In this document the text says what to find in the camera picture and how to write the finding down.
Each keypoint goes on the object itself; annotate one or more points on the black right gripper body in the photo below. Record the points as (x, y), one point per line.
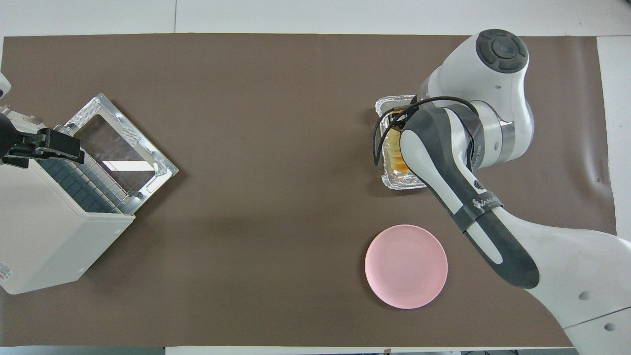
(400, 122)

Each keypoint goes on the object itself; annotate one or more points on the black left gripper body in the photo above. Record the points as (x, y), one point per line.
(10, 140)

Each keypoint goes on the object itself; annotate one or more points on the yellow sliced bread loaf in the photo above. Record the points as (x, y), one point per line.
(394, 158)

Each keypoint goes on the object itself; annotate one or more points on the aluminium foil tray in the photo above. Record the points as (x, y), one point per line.
(394, 183)

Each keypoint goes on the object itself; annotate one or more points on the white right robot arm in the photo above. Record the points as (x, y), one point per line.
(567, 266)

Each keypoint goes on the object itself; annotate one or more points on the metal oven rack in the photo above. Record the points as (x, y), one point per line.
(84, 182)

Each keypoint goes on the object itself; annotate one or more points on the glass oven door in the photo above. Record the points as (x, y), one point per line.
(148, 148)

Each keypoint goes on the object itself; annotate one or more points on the cream toaster oven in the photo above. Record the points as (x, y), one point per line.
(44, 236)

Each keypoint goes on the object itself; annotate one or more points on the brown table mat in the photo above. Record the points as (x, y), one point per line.
(276, 148)

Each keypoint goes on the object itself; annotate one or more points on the pink round plate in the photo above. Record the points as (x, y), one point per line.
(406, 266)

